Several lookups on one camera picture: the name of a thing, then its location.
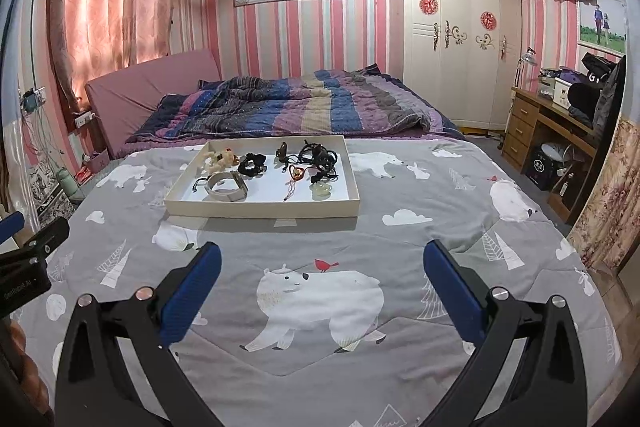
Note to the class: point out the pale green hair clip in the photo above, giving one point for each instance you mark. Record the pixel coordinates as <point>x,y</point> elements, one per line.
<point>316,193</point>

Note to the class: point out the wooden desk with drawers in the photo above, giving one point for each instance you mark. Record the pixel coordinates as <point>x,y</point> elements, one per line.
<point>522,127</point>

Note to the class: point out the person's left forearm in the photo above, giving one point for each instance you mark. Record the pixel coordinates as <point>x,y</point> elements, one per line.
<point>12,357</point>

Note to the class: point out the white shallow tray box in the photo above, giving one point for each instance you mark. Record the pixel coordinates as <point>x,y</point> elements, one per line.
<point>265,198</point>

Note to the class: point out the grey bear print blanket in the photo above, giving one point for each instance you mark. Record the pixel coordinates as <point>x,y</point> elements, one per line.
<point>300,249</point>

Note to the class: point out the white power strip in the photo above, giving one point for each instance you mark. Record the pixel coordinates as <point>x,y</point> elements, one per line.
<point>85,118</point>

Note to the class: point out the striped purple blue quilt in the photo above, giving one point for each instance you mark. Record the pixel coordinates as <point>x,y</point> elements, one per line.
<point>300,107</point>

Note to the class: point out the beige wristband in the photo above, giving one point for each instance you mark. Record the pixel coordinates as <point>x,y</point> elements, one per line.
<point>220,194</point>

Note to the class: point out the white wardrobe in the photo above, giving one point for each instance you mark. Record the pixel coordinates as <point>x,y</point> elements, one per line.
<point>465,82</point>

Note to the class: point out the floral beige curtain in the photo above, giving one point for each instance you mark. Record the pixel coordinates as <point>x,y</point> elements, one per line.
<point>610,197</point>

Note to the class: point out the red knot amber pendant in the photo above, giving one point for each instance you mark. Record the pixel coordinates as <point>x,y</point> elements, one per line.
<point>296,173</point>

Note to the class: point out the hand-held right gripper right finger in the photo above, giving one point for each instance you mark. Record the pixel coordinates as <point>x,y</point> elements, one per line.
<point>452,292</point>

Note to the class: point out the clear tape piece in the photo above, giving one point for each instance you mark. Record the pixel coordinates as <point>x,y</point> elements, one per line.
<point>292,223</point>

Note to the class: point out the cream organza scrunchie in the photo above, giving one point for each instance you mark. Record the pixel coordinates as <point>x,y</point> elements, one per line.
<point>218,161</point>

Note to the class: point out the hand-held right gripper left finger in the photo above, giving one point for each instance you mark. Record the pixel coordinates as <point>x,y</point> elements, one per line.
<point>192,292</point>

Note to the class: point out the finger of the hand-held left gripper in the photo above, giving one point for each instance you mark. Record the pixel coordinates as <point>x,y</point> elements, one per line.
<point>10,228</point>
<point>47,236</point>

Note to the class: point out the wall socket with chargers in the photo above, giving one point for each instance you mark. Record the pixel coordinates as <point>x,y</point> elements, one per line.
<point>32,99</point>

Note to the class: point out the black cardboard box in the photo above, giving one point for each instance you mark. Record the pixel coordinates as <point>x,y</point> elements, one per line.
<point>536,167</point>

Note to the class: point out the couple photo poster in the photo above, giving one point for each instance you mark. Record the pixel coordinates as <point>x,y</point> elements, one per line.
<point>600,27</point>

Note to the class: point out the black white printed bag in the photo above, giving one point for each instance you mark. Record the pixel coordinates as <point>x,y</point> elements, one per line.
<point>47,194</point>

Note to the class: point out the desk lamp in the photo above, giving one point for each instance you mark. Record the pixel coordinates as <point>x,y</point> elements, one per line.
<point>529,56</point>

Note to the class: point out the black scrunchie with metal charm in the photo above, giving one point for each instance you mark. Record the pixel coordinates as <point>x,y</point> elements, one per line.
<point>245,167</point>

